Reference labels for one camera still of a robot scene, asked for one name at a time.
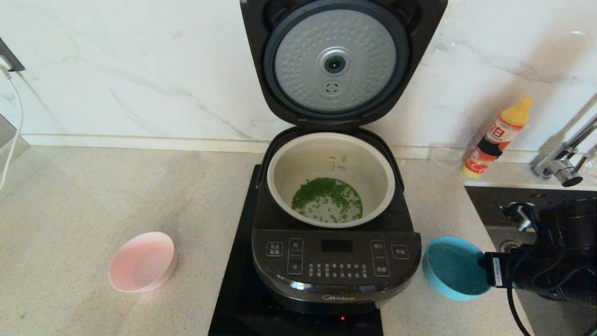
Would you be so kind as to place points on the round metal sink drain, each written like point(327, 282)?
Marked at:
point(507, 245)

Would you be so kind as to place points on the dark steel sink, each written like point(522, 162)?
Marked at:
point(480, 205)

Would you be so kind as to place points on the chopped green onions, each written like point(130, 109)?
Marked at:
point(326, 198)

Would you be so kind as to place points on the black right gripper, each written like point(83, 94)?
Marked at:
point(501, 270)

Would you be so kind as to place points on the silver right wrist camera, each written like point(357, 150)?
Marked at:
point(523, 220)

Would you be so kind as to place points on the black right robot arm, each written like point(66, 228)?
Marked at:
point(569, 252)

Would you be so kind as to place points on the pink bowl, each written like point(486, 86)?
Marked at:
point(140, 263)

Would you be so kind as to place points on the dark wall socket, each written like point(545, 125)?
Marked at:
point(10, 58)

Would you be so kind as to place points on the yellow orange detergent bottle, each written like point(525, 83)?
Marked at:
point(496, 137)

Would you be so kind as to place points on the chrome faucet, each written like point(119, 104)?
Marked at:
point(559, 163)

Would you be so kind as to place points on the blue bowl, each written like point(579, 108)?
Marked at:
point(452, 270)

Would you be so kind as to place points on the black glass cooktop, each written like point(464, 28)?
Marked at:
point(233, 289)

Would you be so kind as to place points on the clear glass cup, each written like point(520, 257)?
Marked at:
point(445, 157)

